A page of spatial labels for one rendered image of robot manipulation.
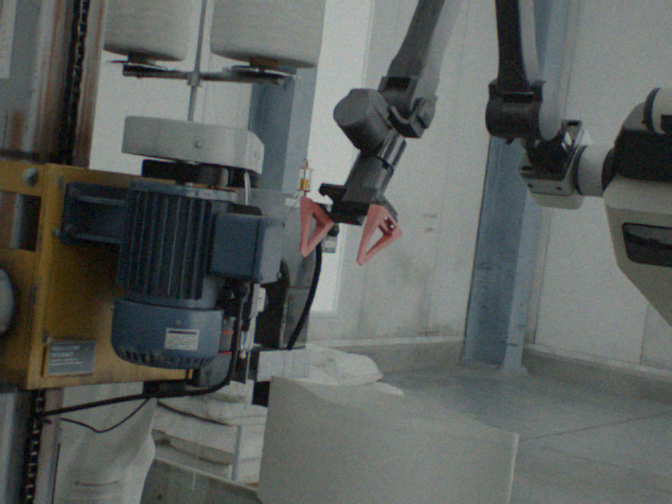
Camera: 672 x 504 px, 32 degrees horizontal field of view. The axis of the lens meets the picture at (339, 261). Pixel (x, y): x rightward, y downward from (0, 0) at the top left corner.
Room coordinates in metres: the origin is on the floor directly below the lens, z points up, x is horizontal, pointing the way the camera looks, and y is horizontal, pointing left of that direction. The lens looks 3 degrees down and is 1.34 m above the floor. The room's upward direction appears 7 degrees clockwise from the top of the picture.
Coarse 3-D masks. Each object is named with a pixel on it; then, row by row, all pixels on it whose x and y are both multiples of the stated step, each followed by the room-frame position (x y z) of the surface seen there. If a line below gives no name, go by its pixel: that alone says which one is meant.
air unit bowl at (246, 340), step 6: (252, 318) 1.89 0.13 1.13; (246, 324) 1.89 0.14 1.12; (252, 324) 1.89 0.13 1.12; (240, 330) 1.89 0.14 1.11; (246, 330) 1.89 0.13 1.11; (252, 330) 1.89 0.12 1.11; (240, 336) 1.89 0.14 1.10; (246, 336) 1.89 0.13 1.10; (252, 336) 1.89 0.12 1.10; (240, 342) 1.89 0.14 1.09; (246, 342) 1.89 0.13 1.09; (252, 342) 1.90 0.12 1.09; (240, 348) 1.89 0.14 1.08; (246, 348) 1.89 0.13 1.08
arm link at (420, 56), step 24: (432, 0) 1.71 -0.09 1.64; (456, 0) 1.73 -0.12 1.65; (432, 24) 1.70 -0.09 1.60; (408, 48) 1.70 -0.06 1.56; (432, 48) 1.69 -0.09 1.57; (408, 72) 1.68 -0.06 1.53; (432, 72) 1.69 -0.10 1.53; (384, 96) 1.68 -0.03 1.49; (408, 96) 1.66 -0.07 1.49; (432, 96) 1.69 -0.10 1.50
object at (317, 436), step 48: (288, 384) 1.90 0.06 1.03; (288, 432) 1.89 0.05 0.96; (336, 432) 1.74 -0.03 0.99; (384, 432) 1.70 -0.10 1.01; (432, 432) 1.70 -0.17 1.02; (480, 432) 1.70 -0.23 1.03; (288, 480) 1.87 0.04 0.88; (336, 480) 1.73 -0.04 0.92; (384, 480) 1.70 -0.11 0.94; (432, 480) 1.70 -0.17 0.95; (480, 480) 1.69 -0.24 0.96
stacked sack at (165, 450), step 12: (156, 444) 4.87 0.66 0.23; (168, 444) 4.84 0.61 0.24; (168, 456) 4.81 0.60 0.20; (180, 456) 4.78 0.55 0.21; (192, 456) 4.74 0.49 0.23; (204, 468) 4.69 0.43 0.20; (216, 468) 4.66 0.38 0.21; (228, 468) 4.64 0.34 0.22; (240, 468) 4.68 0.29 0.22; (252, 468) 4.74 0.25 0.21; (240, 480) 4.66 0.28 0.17; (252, 480) 4.73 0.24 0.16
